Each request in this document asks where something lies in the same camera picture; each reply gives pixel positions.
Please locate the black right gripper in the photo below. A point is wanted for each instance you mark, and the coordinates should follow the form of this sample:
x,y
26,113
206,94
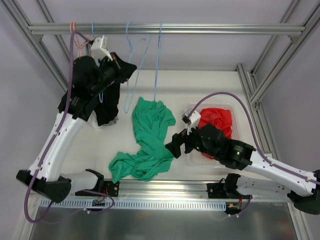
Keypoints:
x,y
187,143

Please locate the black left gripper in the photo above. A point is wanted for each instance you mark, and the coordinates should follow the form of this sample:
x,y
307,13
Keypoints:
x,y
120,68

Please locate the green tank top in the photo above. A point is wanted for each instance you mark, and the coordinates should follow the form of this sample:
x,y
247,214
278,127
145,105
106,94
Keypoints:
x,y
150,121

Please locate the black tank top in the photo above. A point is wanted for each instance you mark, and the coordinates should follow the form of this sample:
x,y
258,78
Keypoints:
x,y
107,111

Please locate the red tank top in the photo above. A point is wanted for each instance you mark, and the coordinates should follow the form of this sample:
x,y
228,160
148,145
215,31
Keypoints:
x,y
218,117

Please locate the light blue wire hanger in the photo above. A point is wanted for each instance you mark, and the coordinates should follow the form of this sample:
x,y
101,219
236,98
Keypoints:
x,y
159,46

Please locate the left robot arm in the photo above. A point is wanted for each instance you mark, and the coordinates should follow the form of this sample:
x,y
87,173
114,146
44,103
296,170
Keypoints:
x,y
44,175

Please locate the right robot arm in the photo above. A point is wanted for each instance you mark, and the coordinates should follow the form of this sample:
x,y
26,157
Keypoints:
x,y
282,182

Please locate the white tank top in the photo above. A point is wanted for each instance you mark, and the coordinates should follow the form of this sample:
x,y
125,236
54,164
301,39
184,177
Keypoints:
x,y
93,121

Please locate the white plastic perforated basket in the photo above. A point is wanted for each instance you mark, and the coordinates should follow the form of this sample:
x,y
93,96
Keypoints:
x,y
198,159

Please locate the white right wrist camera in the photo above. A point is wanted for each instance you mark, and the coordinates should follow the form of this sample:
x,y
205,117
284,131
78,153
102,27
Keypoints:
x,y
192,119

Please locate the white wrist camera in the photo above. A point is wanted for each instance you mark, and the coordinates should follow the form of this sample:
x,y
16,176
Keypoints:
x,y
103,49
192,119

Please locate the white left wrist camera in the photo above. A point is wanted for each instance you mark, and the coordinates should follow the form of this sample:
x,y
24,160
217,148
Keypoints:
x,y
103,49

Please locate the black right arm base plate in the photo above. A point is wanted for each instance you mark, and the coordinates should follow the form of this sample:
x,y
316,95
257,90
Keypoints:
x,y
216,191

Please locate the pink wire hanger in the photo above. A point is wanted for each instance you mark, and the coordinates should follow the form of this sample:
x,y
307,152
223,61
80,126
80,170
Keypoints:
x,y
81,43

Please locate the aluminium front frame rail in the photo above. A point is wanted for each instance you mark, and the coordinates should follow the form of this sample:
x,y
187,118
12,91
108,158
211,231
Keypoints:
x,y
164,189

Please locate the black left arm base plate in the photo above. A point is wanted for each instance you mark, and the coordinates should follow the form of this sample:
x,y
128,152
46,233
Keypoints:
x,y
103,187

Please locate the aluminium top hanging rail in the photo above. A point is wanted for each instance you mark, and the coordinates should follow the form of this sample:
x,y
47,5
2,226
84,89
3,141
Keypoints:
x,y
277,29

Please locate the aluminium left frame posts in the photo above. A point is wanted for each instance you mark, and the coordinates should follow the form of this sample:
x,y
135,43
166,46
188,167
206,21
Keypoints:
x,y
22,22

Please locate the aluminium frame posts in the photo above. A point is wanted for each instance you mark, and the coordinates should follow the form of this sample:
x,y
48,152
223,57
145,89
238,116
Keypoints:
x,y
255,82
22,22

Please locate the white slotted cable duct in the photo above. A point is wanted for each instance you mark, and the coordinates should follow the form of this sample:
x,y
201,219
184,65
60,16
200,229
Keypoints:
x,y
134,204

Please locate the aluminium right frame posts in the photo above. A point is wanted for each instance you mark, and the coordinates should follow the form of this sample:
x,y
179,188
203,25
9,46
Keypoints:
x,y
255,82

